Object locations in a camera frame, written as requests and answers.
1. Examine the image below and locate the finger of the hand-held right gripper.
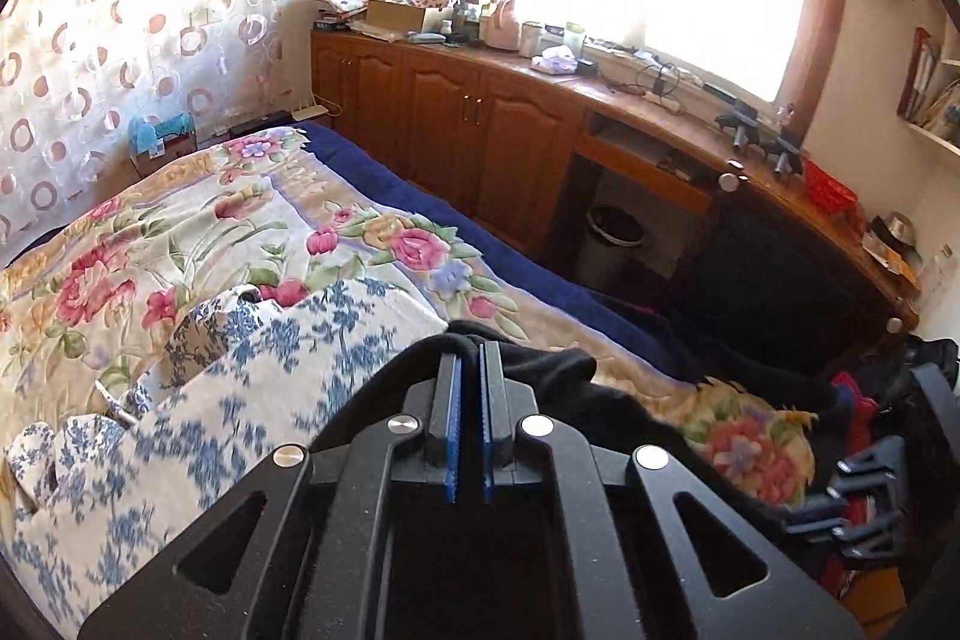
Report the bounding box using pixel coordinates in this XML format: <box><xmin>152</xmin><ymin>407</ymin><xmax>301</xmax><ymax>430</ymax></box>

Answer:
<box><xmin>784</xmin><ymin>497</ymin><xmax>910</xmax><ymax>560</ymax></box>
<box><xmin>825</xmin><ymin>436</ymin><xmax>910</xmax><ymax>498</ymax></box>

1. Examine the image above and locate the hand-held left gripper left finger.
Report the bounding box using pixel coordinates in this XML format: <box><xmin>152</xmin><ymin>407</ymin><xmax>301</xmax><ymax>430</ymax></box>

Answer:
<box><xmin>75</xmin><ymin>351</ymin><xmax>462</xmax><ymax>640</ymax></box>

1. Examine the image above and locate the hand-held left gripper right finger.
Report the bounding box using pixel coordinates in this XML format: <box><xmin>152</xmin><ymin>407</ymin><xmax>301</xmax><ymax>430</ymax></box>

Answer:
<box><xmin>480</xmin><ymin>340</ymin><xmax>867</xmax><ymax>640</ymax></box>

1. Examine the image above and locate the black printed t-shirt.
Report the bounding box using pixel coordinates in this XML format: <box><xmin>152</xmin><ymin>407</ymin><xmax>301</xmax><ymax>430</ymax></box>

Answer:
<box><xmin>442</xmin><ymin>319</ymin><xmax>845</xmax><ymax>540</ymax></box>

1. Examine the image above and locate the blue white floral garment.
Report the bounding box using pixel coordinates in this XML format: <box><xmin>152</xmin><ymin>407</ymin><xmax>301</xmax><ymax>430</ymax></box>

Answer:
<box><xmin>0</xmin><ymin>276</ymin><xmax>451</xmax><ymax>640</ymax></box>

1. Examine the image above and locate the red cloth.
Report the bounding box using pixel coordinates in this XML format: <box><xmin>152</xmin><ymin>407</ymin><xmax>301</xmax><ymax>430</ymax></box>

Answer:
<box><xmin>829</xmin><ymin>371</ymin><xmax>878</xmax><ymax>438</ymax></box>

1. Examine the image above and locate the metal pot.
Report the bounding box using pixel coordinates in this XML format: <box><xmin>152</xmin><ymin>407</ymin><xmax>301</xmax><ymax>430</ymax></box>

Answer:
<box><xmin>862</xmin><ymin>210</ymin><xmax>920</xmax><ymax>272</ymax></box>

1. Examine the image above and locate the navy bed sheet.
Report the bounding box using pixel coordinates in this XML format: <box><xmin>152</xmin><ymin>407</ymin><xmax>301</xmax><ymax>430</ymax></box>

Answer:
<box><xmin>289</xmin><ymin>119</ymin><xmax>758</xmax><ymax>390</ymax></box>

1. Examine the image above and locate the trash bin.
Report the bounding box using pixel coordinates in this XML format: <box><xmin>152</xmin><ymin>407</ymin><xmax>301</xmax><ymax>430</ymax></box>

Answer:
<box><xmin>583</xmin><ymin>203</ymin><xmax>647</xmax><ymax>290</ymax></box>

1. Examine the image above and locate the red basket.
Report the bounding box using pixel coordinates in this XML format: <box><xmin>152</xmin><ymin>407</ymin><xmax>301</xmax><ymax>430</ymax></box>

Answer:
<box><xmin>801</xmin><ymin>156</ymin><xmax>860</xmax><ymax>215</ymax></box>

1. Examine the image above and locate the wooden cabinet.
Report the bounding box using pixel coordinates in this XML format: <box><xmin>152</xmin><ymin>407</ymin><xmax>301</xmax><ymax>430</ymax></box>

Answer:
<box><xmin>310</xmin><ymin>29</ymin><xmax>923</xmax><ymax>378</ymax></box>

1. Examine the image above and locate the black gadget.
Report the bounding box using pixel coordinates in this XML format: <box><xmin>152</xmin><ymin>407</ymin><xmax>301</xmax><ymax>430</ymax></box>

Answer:
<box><xmin>715</xmin><ymin>100</ymin><xmax>808</xmax><ymax>178</ymax></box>

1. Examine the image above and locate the floral blanket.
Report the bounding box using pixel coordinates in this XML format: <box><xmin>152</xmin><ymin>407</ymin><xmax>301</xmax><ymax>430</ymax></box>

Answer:
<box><xmin>0</xmin><ymin>128</ymin><xmax>818</xmax><ymax>507</ymax></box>

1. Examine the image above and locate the white router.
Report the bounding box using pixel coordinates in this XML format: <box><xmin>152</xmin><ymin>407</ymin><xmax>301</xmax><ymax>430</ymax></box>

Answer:
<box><xmin>288</xmin><ymin>95</ymin><xmax>332</xmax><ymax>124</ymax></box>

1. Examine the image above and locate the white power strip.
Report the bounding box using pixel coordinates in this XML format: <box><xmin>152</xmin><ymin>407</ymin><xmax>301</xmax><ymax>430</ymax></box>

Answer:
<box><xmin>636</xmin><ymin>89</ymin><xmax>689</xmax><ymax>114</ymax></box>

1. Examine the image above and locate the purple tissue pack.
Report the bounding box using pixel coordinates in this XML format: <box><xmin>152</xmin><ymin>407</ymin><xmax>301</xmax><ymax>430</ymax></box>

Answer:
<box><xmin>530</xmin><ymin>45</ymin><xmax>580</xmax><ymax>78</ymax></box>

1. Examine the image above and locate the pink container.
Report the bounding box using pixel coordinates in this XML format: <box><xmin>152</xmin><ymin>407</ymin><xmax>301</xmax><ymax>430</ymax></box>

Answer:
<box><xmin>478</xmin><ymin>0</ymin><xmax>524</xmax><ymax>50</ymax></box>

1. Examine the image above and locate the teal box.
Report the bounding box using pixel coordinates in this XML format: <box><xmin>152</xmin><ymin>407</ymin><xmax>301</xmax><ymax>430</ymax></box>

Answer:
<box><xmin>131</xmin><ymin>113</ymin><xmax>197</xmax><ymax>155</ymax></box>

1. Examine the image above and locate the cardboard box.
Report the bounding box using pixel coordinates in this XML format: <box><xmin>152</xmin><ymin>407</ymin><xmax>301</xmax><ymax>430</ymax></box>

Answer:
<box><xmin>365</xmin><ymin>0</ymin><xmax>437</xmax><ymax>35</ymax></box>

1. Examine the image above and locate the circle patterned curtain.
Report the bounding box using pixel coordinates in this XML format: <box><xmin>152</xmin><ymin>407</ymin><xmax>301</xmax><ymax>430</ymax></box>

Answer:
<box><xmin>0</xmin><ymin>0</ymin><xmax>308</xmax><ymax>270</ymax></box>

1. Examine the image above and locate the wall shelf with books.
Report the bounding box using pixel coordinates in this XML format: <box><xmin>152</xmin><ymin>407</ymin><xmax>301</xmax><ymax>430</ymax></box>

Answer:
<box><xmin>896</xmin><ymin>25</ymin><xmax>960</xmax><ymax>154</ymax></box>

